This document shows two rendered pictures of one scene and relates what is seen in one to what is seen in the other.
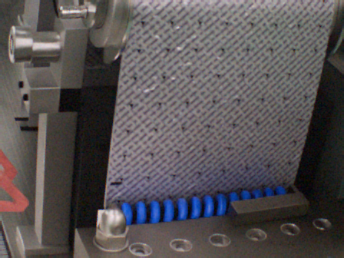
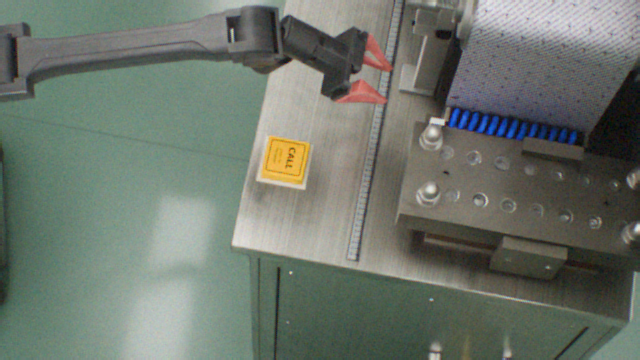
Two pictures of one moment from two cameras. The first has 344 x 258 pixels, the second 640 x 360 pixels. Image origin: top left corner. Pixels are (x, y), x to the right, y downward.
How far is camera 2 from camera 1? 117 cm
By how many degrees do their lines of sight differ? 44
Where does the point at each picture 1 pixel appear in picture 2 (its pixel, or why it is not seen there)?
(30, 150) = not seen: outside the picture
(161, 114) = (487, 78)
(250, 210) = (533, 150)
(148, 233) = (459, 139)
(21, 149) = not seen: outside the picture
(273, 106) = (573, 94)
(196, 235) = (489, 152)
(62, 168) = (435, 58)
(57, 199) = (429, 70)
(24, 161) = not seen: outside the picture
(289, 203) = (566, 155)
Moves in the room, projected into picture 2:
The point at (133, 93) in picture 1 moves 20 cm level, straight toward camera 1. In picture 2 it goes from (468, 67) to (401, 171)
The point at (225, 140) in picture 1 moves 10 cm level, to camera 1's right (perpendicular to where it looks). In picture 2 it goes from (533, 98) to (590, 132)
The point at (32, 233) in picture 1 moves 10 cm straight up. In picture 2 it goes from (412, 75) to (419, 47)
